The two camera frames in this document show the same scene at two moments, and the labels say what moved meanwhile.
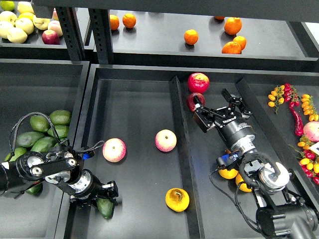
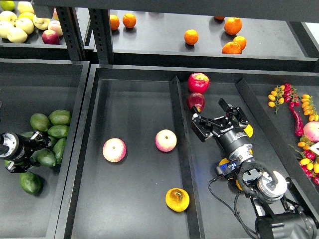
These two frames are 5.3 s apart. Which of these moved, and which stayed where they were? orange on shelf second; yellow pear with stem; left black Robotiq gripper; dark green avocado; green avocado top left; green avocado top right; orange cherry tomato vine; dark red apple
Moved: dark green avocado; left black Robotiq gripper
Stayed: yellow pear with stem; dark red apple; orange cherry tomato vine; orange on shelf second; green avocado top left; green avocado top right
